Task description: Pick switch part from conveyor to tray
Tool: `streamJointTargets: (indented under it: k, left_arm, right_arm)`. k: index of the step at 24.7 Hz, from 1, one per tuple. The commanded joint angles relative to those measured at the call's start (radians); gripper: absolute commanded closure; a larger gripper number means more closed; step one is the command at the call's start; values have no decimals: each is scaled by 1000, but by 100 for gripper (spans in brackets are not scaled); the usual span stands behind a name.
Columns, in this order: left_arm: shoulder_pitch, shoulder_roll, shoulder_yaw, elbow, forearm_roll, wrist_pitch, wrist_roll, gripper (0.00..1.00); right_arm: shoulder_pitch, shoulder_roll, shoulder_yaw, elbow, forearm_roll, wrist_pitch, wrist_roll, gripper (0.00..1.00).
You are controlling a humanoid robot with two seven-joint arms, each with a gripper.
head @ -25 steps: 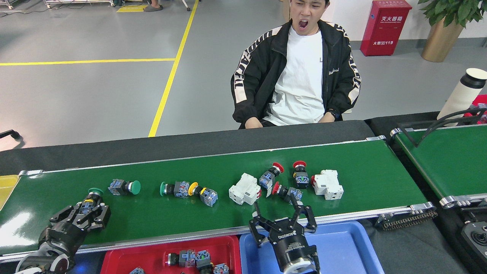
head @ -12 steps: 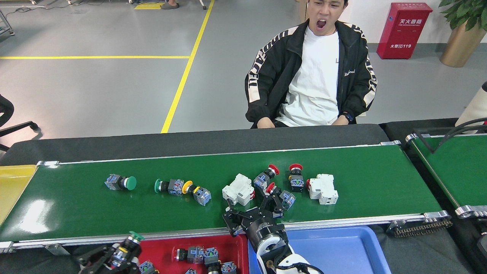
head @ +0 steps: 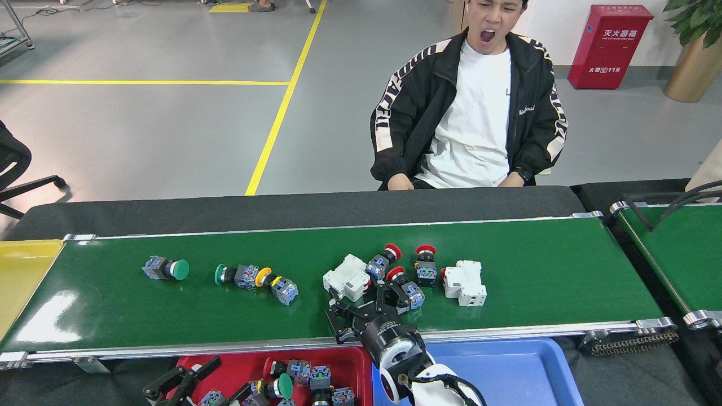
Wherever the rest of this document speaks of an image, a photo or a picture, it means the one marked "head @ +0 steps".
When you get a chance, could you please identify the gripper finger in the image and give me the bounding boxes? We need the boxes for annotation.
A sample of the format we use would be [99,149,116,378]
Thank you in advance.
[143,355,222,406]

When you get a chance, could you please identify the black office chair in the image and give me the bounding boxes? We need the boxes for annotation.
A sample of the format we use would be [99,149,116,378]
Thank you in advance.
[0,120,68,220]

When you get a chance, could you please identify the red plastic tray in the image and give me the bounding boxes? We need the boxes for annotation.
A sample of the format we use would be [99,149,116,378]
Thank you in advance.
[174,347,374,406]

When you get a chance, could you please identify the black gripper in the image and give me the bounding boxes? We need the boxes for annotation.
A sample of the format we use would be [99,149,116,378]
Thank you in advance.
[223,279,419,406]

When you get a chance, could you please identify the white insulated bottle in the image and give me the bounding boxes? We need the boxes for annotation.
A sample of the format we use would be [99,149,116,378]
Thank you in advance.
[685,155,722,204]

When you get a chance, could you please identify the black drive chain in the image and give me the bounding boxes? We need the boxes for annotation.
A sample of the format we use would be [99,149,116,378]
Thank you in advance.
[580,328,680,356]

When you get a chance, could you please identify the white circuit breaker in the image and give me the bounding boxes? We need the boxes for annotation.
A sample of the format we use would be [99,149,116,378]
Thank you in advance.
[440,259,488,307]
[323,254,372,303]

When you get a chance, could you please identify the potted plant in gold pot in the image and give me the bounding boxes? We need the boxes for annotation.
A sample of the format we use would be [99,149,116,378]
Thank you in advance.
[663,0,722,103]

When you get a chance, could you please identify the blue plastic tray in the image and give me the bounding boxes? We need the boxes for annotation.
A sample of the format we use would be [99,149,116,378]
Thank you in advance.
[369,337,585,406]

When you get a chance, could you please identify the black cable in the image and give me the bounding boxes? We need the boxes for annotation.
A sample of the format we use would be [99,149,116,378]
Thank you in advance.
[620,180,722,233]

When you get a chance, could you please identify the green conveyor belt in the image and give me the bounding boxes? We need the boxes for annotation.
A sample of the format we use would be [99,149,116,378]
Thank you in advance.
[609,200,722,330]
[0,211,677,374]

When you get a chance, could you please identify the yellow plastic bin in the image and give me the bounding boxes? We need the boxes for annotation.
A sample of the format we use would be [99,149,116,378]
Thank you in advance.
[0,239,64,342]

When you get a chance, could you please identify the person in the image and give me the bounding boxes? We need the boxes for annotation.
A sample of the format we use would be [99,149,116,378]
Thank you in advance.
[369,0,569,191]

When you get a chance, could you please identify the cardboard box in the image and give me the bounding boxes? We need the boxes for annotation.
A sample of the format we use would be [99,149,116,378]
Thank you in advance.
[451,0,470,33]

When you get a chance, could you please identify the yellow push button switch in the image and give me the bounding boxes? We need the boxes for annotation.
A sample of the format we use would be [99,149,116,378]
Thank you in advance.
[255,267,299,306]

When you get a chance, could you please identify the red fire extinguisher box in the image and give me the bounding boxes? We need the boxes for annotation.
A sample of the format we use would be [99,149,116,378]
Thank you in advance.
[567,5,655,90]

